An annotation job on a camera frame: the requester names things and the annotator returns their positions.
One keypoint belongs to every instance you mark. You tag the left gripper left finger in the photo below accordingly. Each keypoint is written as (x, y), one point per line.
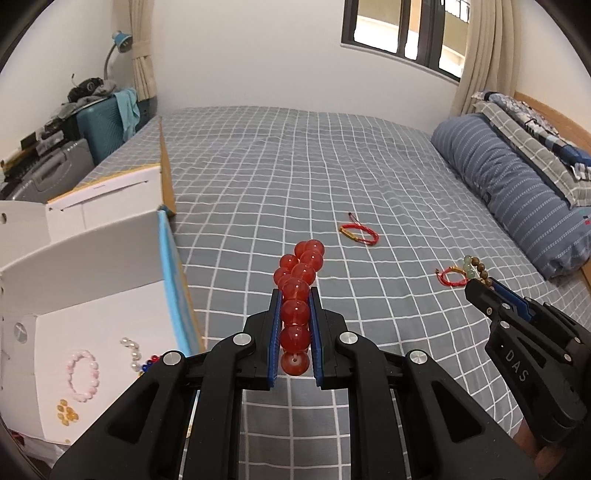
(180, 419)

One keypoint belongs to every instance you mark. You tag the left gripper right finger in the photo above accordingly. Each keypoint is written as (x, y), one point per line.
(408, 418)

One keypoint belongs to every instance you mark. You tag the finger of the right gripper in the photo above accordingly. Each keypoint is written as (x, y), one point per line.
(517, 303)
(485, 299)

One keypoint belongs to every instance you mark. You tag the red cord bracelet gold charm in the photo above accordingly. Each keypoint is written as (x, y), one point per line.
(452, 276)

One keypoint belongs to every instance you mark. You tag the red cord bracelet gold tube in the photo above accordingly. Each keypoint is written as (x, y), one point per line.
(359, 233)

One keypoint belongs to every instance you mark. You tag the right hand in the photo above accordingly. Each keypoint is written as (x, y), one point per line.
(545, 458)

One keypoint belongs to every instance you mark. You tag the blue striped pillow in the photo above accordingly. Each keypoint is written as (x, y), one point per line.
(551, 234)

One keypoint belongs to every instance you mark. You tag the grey checked bed sheet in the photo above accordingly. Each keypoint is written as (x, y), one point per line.
(252, 182)

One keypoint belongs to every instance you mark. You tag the grey checked folded quilt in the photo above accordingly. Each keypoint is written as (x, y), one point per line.
(548, 166)

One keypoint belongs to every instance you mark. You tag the blue camel cardboard box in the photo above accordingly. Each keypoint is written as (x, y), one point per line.
(92, 289)

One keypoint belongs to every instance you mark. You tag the wooden headboard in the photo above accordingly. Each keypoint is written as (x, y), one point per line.
(569, 130)

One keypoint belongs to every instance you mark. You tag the patterned blue pillow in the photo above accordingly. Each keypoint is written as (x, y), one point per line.
(543, 131)

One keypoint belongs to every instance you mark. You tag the beige curtain right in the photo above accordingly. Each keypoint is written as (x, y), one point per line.
(493, 52)

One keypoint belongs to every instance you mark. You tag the beige curtain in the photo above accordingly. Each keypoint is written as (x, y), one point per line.
(493, 52)
(140, 17)

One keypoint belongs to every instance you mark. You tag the dark framed window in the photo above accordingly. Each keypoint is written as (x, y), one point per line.
(431, 33)

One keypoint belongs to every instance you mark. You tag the grey suitcase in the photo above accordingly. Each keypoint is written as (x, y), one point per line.
(41, 179)

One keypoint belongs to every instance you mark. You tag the teal suitcase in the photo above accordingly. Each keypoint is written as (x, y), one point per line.
(99, 123)

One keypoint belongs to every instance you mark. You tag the teal cloth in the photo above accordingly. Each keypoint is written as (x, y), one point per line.
(129, 112)

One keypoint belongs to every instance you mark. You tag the blue desk lamp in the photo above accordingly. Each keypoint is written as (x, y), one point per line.
(121, 43)

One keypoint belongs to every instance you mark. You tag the beige curtain left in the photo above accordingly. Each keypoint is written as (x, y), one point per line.
(140, 17)

